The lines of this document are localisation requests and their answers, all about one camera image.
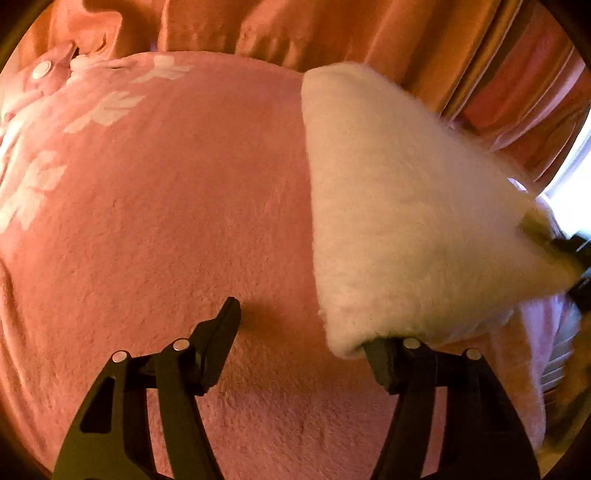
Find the pink pillow with button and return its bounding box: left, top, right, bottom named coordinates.
left=1, top=41, right=77, bottom=128

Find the white fuzzy sock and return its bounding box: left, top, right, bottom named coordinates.
left=301, top=63, right=582, bottom=358

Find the orange satin curtain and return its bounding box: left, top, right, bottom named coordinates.
left=45, top=0, right=591, bottom=186

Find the pink fleece blanket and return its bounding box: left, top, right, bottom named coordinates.
left=0, top=49, right=583, bottom=480

